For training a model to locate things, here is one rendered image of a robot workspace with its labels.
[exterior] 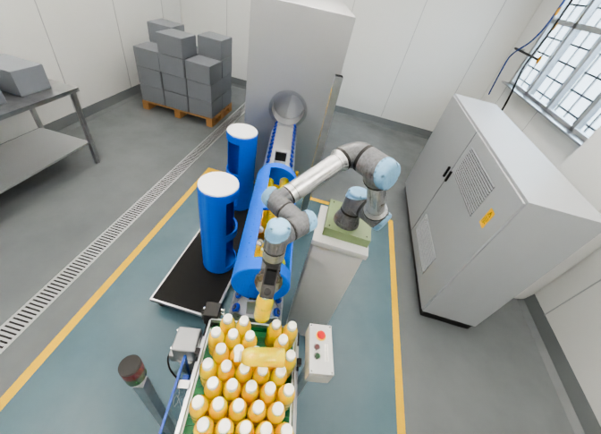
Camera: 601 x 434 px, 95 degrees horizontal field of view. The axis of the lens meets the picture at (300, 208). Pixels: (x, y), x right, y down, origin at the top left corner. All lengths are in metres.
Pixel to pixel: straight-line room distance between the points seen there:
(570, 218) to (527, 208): 0.26
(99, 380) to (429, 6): 6.28
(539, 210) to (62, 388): 3.20
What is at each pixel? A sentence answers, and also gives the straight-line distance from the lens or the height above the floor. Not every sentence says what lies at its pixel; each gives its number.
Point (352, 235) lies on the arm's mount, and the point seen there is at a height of 1.21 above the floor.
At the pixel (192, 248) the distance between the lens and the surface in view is 2.75.
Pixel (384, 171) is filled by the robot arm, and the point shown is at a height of 1.77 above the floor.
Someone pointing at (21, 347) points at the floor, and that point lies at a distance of 2.82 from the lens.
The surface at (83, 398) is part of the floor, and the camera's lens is 2.51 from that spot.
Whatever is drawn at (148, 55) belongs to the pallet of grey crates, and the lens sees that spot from 5.09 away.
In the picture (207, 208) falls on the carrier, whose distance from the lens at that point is 1.98.
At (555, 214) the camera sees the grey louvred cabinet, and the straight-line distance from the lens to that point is 2.31.
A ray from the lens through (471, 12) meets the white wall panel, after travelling 6.18.
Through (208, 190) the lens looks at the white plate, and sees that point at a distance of 1.94.
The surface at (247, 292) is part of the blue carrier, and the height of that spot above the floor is 1.02.
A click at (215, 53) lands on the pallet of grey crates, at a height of 1.00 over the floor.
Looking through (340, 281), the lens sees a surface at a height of 0.85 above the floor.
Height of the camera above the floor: 2.27
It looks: 41 degrees down
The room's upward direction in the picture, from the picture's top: 14 degrees clockwise
